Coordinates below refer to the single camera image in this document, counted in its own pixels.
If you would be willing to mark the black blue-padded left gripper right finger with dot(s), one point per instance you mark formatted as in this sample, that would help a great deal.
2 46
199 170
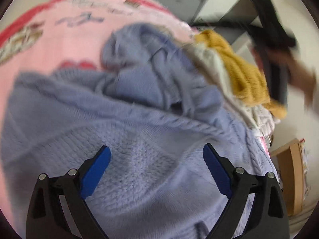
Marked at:
268 216

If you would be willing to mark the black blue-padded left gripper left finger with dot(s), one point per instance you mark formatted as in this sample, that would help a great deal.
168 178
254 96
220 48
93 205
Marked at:
45 217

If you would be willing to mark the lavender cable-knit sweater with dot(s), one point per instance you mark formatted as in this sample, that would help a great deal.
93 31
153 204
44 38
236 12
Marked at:
154 111

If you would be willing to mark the right hand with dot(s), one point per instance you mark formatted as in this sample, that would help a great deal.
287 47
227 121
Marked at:
300 78

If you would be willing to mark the mustard yellow knit garment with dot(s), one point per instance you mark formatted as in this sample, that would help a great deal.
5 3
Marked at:
248 83

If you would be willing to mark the pink cartoon-print blanket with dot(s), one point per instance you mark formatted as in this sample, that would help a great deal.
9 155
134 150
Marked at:
64 33

